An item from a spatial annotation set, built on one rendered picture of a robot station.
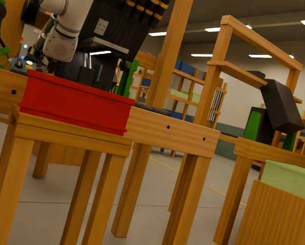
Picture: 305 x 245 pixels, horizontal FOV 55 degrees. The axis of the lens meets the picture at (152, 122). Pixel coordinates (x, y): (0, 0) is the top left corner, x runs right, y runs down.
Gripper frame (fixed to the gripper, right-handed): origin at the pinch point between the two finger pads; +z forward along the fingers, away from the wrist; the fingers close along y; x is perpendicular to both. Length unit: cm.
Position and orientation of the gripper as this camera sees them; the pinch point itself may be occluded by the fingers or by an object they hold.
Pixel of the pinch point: (51, 66)
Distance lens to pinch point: 116.4
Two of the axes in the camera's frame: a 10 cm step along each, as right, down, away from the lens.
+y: 8.3, 2.2, 5.1
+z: -5.0, 6.9, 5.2
